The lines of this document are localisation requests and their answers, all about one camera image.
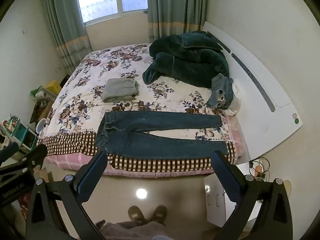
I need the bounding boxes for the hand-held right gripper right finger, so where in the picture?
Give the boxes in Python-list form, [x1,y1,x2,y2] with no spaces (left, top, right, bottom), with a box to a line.
[211,151,294,240]

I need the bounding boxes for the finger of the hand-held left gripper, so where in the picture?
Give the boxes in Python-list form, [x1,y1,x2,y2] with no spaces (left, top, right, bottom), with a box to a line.
[0,142,19,164]
[0,144,48,178]

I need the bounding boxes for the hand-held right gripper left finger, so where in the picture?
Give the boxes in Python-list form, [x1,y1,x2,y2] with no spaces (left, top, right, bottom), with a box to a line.
[25,151,108,240]

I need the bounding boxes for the dark blue jeans pants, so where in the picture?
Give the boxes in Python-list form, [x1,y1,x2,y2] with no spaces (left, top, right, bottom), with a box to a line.
[94,111,229,161]

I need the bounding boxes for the teal storage bin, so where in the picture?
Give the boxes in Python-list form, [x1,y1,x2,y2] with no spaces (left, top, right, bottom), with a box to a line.
[14,125,28,137]

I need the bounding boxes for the white shelf unit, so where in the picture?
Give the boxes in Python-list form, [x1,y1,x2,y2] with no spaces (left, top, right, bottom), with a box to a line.
[0,115,38,159]

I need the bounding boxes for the pink checked mattress sheet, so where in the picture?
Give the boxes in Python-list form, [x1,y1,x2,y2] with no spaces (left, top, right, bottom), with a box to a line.
[46,115,248,178]

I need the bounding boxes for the white round bowl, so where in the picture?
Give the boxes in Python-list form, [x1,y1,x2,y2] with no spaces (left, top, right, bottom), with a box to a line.
[36,119,48,134]

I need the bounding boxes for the white nightstand cabinet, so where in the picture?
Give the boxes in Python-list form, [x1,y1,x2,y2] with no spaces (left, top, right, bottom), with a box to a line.
[204,174,250,228]

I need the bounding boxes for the brown checked blanket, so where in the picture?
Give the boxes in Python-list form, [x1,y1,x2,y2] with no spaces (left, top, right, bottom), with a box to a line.
[37,132,233,173]

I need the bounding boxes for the person's left shoe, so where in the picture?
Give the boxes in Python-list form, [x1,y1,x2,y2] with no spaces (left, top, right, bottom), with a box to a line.
[128,206,148,225]

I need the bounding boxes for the person's shoe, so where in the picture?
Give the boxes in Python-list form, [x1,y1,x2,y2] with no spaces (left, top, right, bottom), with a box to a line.
[152,204,168,225]
[128,206,148,225]

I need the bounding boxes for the white headboard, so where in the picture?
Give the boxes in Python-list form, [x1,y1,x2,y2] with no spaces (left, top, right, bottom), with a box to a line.
[201,21,303,160]

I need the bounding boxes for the white cloth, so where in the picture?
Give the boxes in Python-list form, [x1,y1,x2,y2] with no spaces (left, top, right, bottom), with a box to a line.
[224,84,242,117]

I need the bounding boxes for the yellow box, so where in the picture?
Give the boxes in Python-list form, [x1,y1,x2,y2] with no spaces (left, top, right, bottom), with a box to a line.
[45,80,62,93]

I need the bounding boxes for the person's legs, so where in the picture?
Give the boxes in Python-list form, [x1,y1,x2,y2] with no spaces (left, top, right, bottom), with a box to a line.
[96,219,220,240]

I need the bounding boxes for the person's right shoe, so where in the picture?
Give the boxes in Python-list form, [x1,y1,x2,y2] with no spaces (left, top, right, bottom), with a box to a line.
[152,204,168,225]

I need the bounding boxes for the ripped light blue jeans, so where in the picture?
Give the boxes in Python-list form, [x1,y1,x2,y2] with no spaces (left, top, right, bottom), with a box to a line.
[206,73,234,110]

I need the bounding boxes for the grey fluffy folded garment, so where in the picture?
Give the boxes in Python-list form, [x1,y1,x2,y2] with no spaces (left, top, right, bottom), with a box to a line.
[103,78,140,103]

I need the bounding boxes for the floral bed sheet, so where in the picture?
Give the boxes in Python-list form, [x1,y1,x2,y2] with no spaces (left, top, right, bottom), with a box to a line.
[37,44,240,155]

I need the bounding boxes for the dark green fleece blanket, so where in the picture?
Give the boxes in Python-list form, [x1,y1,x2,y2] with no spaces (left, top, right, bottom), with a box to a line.
[142,31,230,88]

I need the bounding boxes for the grey-green striped curtain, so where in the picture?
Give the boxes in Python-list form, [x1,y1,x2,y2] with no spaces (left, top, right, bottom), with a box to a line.
[146,0,209,44]
[40,0,93,74]

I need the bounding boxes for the window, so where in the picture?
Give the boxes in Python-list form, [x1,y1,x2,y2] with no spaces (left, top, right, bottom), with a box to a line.
[75,0,149,27]

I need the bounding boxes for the tangle of cables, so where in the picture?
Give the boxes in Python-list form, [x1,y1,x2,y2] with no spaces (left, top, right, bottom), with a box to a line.
[249,157,270,182]

